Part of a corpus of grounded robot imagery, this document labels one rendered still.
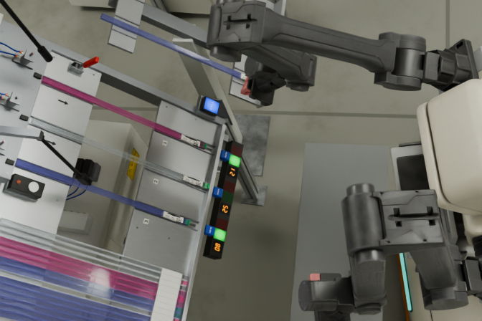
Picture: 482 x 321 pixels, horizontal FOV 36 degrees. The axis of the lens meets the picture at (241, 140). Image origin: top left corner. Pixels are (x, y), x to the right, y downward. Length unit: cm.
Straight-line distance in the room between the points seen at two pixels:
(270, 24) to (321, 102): 158
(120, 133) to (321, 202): 65
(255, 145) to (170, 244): 97
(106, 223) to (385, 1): 152
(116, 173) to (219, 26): 96
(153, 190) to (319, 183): 48
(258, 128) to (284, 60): 131
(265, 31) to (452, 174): 41
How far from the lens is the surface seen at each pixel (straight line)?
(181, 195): 198
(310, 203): 209
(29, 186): 175
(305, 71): 166
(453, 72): 154
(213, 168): 202
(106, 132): 229
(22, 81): 179
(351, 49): 141
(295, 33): 134
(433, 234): 100
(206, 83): 233
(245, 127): 286
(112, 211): 222
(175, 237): 195
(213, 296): 268
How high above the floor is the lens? 257
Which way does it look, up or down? 65 degrees down
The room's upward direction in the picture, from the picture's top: 23 degrees counter-clockwise
